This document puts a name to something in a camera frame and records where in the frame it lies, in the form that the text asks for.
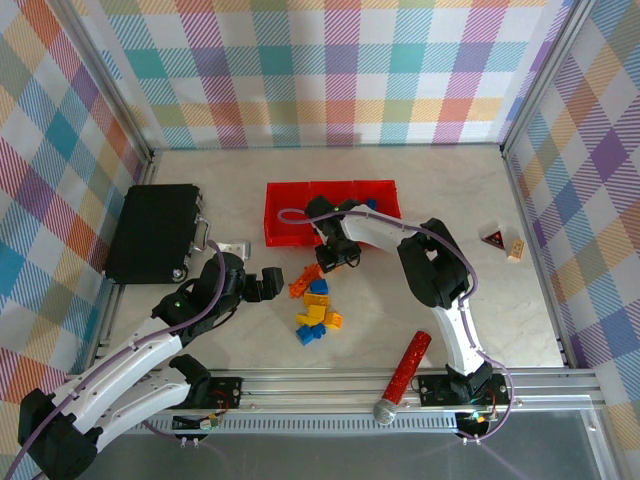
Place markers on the orange lattice lego piece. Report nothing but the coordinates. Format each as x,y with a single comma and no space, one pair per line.
299,286

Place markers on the orange square lego plate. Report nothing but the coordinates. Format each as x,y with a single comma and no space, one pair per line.
312,272

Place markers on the blue lego brick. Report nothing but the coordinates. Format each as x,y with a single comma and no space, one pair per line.
303,335
319,286
318,331
371,203

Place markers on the yellow lego brick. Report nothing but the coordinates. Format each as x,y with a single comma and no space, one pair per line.
310,316
334,320
317,300

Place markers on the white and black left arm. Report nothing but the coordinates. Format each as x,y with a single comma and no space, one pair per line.
125,360

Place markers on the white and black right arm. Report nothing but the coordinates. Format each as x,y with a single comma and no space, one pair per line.
375,232

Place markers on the red plastic bin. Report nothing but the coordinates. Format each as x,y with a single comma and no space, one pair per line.
385,200
285,200
330,190

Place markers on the black hard carrying case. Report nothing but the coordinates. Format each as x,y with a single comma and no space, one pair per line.
155,235

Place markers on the small circuit board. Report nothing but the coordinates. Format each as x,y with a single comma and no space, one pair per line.
208,424
477,417

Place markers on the red glitter toy microphone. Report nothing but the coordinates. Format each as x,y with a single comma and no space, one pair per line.
407,367

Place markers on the dark red triangular block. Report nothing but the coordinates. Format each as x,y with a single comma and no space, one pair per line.
494,238

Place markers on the small wooden block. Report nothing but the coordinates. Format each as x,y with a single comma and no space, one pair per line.
515,249

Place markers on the small metal bracket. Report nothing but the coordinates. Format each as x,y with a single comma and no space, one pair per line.
235,248

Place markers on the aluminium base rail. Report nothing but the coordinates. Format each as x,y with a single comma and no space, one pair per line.
325,385

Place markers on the aluminium side rail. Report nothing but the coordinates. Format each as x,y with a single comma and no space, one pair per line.
541,260
111,315

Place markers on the aluminium frame post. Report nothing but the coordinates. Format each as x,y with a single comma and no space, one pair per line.
545,75
107,85

